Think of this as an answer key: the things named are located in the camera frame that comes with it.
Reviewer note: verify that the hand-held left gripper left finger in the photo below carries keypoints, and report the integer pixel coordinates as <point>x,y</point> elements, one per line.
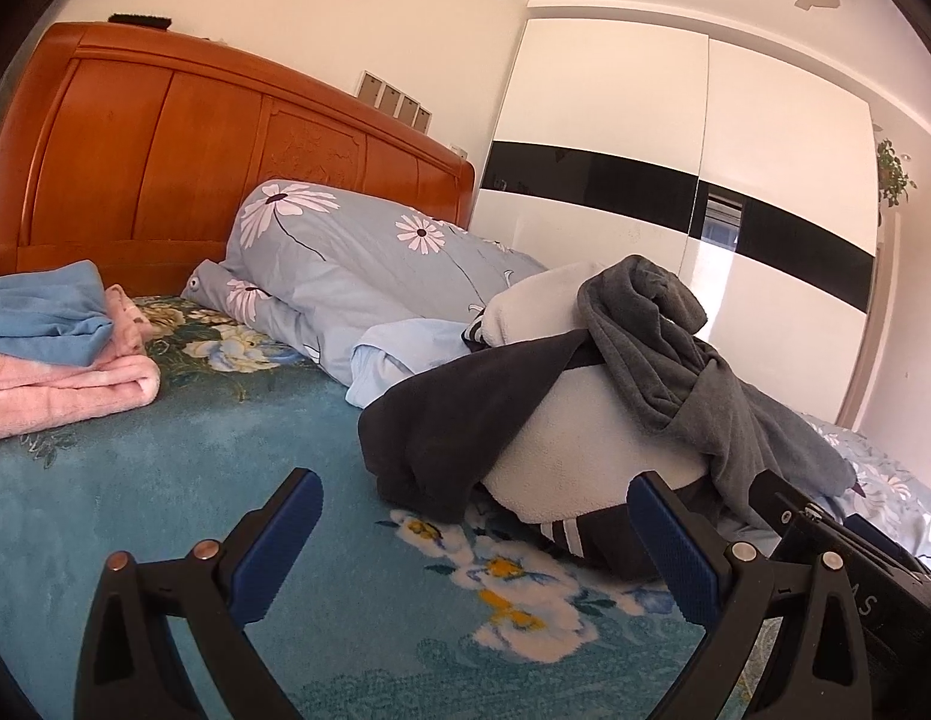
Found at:
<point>274,547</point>

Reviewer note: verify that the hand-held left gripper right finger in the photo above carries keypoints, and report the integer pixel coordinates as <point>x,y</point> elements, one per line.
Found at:
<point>679,555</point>

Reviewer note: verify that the grey fleece garment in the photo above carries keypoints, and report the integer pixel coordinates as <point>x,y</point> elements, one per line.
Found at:
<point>660,360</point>

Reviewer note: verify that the teal floral blanket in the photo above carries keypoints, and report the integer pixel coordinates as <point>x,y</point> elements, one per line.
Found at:
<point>210,465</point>

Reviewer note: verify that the black and white garment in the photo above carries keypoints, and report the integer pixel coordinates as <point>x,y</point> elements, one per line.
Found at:
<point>585,435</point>

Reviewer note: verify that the light blue cloth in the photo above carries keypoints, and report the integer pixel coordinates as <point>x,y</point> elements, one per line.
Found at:
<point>405,352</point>

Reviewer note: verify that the folded pink cloth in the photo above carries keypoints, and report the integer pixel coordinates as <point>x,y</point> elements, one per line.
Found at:
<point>75,390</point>

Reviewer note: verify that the blue floral quilt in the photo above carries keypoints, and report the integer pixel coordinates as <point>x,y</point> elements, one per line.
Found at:
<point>345,277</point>

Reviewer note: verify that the folded blue cloth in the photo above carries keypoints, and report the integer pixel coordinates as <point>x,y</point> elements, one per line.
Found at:
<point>37,315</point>

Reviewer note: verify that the wooden bed headboard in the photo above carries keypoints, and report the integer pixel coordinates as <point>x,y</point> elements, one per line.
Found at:
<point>172,165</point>

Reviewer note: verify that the green hanging plant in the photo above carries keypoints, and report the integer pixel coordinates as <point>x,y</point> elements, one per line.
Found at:
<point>894,172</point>

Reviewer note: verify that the white wardrobe with black stripe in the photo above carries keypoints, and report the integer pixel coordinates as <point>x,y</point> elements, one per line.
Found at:
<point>608,90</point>

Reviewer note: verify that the black object on headboard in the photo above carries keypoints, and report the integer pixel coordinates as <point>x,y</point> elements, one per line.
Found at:
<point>139,21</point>

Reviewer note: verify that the grey wall switch panel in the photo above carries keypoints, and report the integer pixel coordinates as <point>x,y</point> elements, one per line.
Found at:
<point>394,101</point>

